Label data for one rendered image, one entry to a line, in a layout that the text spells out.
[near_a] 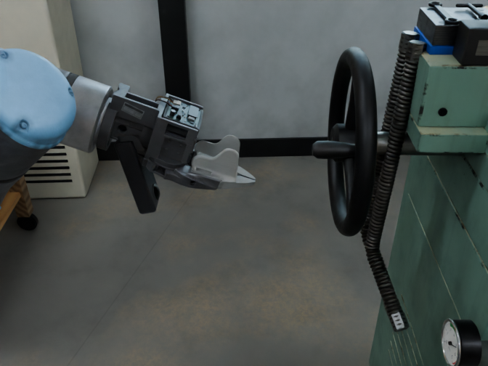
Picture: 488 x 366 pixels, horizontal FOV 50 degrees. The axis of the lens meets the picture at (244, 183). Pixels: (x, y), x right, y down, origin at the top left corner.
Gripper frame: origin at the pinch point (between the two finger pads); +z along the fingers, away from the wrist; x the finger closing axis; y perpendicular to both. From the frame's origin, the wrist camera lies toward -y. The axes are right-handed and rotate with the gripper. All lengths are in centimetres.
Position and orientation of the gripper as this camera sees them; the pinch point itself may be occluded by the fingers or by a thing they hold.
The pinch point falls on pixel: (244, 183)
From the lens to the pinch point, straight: 72.6
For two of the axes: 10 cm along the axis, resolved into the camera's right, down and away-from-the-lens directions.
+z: 9.3, 3.2, 1.7
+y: 3.6, -7.7, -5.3
